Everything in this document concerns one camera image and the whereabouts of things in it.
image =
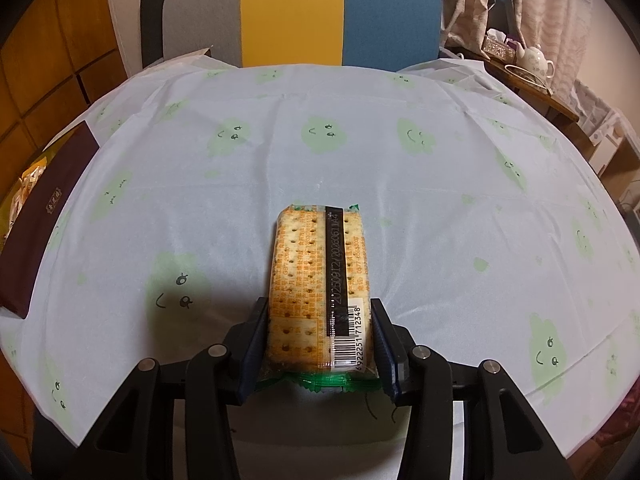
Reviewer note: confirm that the round tray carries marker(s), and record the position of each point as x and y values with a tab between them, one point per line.
525	77

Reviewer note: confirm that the pumpkin seeds packet orange border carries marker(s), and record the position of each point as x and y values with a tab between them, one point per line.
32	180

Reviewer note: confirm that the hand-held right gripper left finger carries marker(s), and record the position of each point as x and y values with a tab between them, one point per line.
250	355

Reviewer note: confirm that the patterned beige curtain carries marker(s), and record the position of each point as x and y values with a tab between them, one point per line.
472	0
550	10

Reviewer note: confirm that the maroon gift box gold inside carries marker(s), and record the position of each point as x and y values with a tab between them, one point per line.
45	220

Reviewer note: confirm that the cracker packet green-ended wrapper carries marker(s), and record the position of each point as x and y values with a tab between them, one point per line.
305	280

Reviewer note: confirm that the white teapot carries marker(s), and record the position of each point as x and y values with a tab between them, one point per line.
536	61

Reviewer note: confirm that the cardboard box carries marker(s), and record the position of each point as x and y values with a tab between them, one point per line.
617	145

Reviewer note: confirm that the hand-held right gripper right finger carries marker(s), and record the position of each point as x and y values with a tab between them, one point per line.
390	360

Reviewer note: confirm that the wooden wardrobe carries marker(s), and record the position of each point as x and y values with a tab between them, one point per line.
50	60

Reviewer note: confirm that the wooden side table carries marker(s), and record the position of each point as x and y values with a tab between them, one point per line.
555	102

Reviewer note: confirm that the grey yellow blue chair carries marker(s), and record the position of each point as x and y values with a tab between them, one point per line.
300	10

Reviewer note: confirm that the black chair armrest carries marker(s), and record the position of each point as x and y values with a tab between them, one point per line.
152	20

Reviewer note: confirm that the tissue box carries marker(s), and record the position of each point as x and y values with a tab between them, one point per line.
499	44

